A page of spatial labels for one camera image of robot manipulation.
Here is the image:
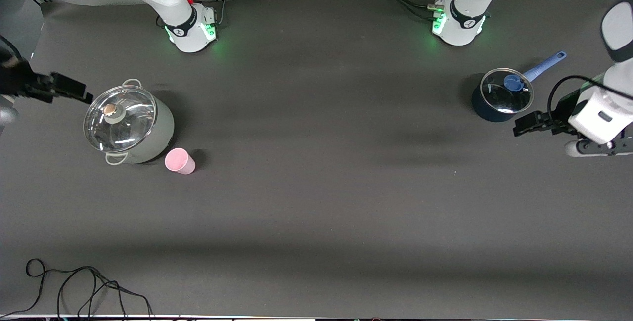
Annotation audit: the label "pink plastic cup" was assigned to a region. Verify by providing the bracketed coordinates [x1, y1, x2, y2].
[165, 148, 196, 175]

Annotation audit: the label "glass lid with blue knob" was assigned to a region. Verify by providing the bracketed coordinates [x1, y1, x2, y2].
[481, 68, 534, 114]

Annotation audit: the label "dark blue saucepan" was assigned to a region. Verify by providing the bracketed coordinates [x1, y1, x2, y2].
[471, 51, 568, 123]

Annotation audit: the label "glass lid with metal knob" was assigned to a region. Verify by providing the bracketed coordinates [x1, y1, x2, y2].
[83, 85, 157, 153]

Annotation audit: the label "dark grey table cover sheet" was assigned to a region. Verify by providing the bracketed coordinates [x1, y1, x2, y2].
[0, 0, 633, 318]

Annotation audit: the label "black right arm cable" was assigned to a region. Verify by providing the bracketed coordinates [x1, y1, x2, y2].
[0, 34, 23, 64]

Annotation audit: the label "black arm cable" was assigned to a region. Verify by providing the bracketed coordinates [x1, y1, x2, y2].
[548, 75, 633, 129]
[0, 34, 23, 64]

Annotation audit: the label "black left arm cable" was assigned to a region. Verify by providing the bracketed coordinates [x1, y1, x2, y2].
[548, 75, 633, 129]

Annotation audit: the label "pale grey two-handled pot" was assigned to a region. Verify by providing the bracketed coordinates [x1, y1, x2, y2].
[84, 79, 175, 165]

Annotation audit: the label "black right arm base cables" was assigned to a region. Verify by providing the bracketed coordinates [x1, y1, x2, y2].
[157, 0, 226, 29]

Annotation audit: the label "thin black tangled cable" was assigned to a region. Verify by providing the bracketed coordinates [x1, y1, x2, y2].
[0, 258, 154, 319]

